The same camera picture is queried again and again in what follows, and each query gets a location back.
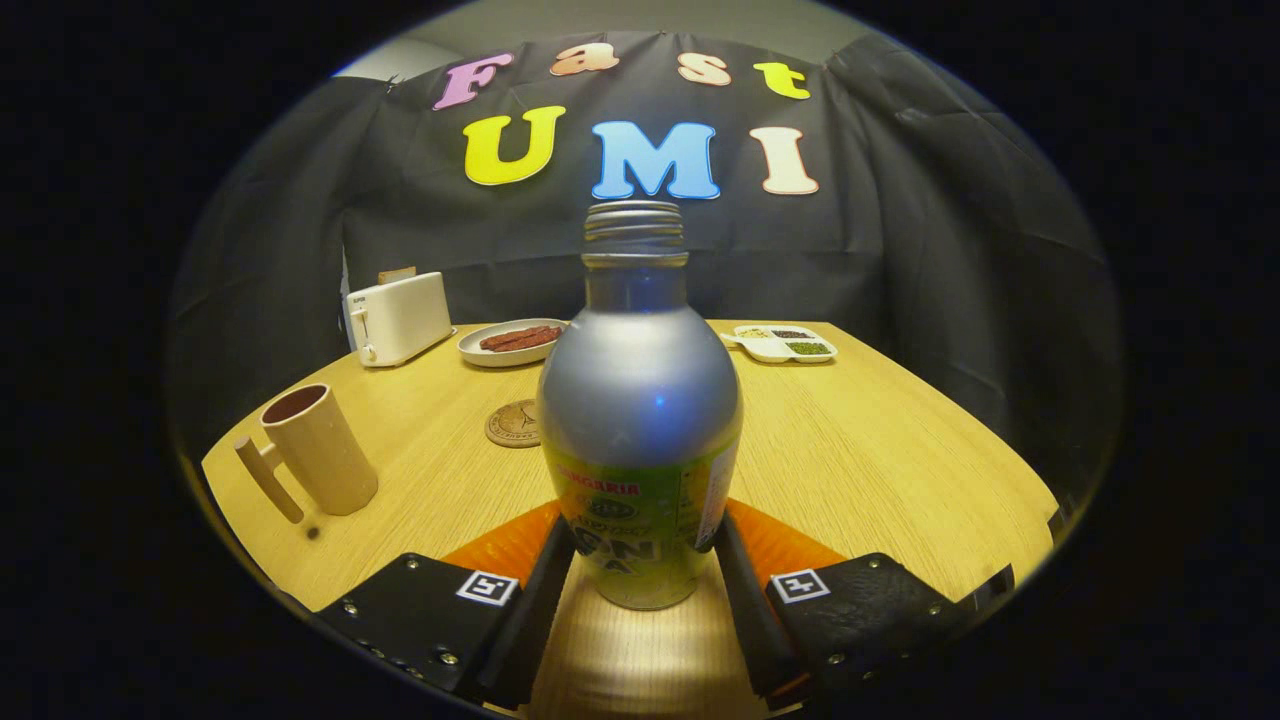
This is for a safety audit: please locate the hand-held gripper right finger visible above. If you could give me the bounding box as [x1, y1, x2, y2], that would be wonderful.
[712, 498, 976, 711]

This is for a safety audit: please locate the beige cup with handle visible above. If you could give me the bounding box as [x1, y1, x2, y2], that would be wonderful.
[234, 383, 380, 525]

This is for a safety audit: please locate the silver bottle with green label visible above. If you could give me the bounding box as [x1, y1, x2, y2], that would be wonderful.
[536, 200, 745, 612]

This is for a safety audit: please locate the wooden table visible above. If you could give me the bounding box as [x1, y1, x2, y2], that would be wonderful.
[200, 318, 1059, 720]

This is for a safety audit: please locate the white toaster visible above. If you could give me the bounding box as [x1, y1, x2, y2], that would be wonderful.
[343, 271, 457, 369]

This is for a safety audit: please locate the black backdrop cloth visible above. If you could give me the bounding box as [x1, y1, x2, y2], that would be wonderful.
[165, 30, 1121, 501]

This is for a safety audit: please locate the white round plate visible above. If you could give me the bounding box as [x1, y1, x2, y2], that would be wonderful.
[458, 318, 569, 369]

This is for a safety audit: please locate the round wooden coaster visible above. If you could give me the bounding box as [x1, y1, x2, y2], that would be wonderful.
[485, 399, 543, 449]

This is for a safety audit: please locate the white divided dish with beans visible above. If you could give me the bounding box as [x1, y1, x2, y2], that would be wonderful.
[720, 324, 838, 364]

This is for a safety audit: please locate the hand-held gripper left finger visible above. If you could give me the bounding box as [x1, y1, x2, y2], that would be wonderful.
[318, 498, 579, 713]

